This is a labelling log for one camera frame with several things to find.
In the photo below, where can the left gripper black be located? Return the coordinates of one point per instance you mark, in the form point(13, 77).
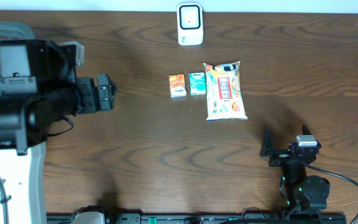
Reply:
point(105, 99)

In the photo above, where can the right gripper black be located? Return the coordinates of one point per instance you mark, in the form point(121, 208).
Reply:
point(267, 149)

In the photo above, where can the small orange tissue pack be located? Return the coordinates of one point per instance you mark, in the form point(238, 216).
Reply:
point(177, 86)

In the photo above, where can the small teal tissue pack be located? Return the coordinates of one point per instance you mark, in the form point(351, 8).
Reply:
point(197, 83)

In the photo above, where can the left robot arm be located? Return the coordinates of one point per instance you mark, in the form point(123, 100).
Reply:
point(39, 86)

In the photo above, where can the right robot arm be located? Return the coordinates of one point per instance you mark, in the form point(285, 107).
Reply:
point(305, 194)

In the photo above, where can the white barcode scanner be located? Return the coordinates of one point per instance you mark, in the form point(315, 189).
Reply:
point(190, 24)

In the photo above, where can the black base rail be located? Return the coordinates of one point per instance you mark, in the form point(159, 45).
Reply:
point(135, 218)

